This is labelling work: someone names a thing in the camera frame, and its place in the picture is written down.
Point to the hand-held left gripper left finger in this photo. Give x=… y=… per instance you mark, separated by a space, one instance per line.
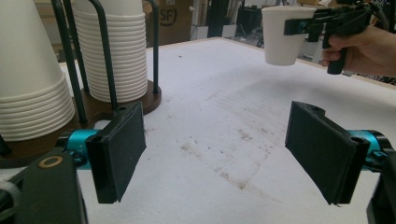
x=120 y=149

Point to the black metal frame stand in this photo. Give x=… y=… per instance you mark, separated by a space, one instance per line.
x=218 y=18

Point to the tall stack of white cups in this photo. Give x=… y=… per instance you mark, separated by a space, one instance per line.
x=127 y=62

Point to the short stack of white cups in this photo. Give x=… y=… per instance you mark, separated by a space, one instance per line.
x=28 y=62

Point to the white foam mat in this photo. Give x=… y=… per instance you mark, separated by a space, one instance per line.
x=218 y=109

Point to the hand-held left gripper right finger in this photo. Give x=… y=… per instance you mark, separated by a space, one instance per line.
x=323 y=152

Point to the brown cardboard box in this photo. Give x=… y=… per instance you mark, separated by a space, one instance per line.
x=174 y=21

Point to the single white paper cup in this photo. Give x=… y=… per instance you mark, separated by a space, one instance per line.
x=280 y=46

